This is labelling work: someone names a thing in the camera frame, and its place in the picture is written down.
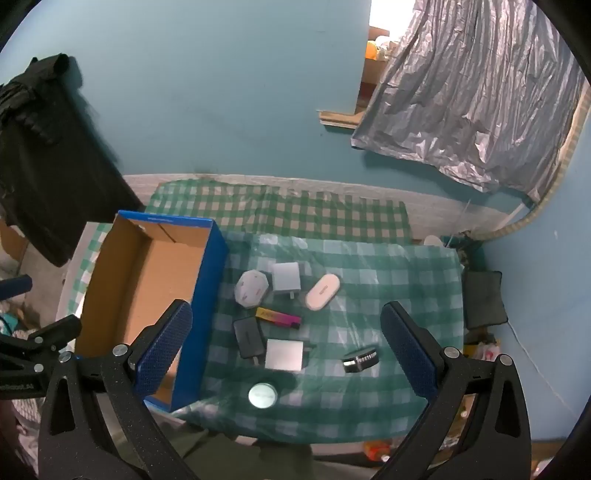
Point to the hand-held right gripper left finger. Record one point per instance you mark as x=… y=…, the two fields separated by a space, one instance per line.
x=166 y=346

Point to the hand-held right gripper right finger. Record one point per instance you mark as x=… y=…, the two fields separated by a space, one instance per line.
x=406 y=350

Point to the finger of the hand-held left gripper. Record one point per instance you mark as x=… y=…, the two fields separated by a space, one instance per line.
x=51 y=330
x=16 y=286

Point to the black round tin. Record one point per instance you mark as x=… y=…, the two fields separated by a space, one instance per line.
x=359 y=360

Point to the blue cardboard box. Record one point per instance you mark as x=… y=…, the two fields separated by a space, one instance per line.
x=138 y=286

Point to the black wall charger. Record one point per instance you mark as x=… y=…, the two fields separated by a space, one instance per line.
x=249 y=337

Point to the white octagonal hub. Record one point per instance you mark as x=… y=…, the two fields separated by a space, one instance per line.
x=250 y=288

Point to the white oval case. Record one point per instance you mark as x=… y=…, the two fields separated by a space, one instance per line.
x=322 y=291

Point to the pale green round container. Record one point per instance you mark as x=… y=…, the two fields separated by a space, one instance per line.
x=263 y=395

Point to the pink and gold lighter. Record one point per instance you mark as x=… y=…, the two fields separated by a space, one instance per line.
x=277 y=316

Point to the silver wall charger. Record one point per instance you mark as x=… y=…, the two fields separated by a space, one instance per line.
x=284 y=354

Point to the white wall charger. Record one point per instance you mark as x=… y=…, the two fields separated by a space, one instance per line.
x=286 y=277

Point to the green checked plastic tablecloth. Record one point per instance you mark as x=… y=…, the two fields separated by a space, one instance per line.
x=369 y=286

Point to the black square pouch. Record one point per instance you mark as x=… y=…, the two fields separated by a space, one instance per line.
x=484 y=297

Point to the orange packet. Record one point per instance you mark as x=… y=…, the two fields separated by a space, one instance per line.
x=376 y=450

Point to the white round cap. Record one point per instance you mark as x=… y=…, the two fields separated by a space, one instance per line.
x=434 y=241

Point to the black hanging garment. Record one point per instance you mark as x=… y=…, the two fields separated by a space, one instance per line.
x=51 y=161

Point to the green beige checked cloth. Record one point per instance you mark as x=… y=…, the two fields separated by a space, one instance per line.
x=286 y=212

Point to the wooden strip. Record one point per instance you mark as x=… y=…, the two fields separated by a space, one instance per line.
x=337 y=119

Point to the silver foil curtain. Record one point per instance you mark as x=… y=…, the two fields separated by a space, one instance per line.
x=475 y=92

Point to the brown cardboard carton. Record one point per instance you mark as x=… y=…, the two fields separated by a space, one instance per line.
x=375 y=71

